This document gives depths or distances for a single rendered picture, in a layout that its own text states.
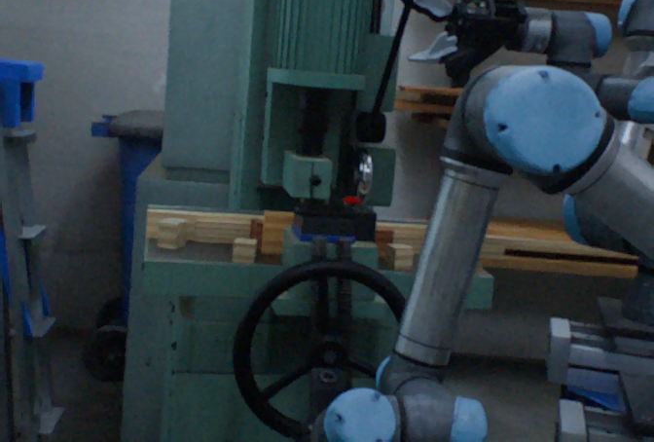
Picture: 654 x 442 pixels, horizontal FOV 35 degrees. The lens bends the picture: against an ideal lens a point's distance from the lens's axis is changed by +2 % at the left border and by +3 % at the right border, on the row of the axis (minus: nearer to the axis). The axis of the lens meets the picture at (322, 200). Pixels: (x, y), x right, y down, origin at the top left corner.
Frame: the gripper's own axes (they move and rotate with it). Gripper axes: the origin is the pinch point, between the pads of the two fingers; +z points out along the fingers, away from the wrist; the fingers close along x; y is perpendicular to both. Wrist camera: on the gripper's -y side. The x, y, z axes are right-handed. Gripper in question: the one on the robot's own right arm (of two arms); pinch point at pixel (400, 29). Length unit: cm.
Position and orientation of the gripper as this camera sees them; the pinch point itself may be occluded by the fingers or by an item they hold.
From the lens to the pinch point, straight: 175.2
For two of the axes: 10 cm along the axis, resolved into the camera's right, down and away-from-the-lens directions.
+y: 1.7, -6.0, -7.8
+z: -9.8, -0.6, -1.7
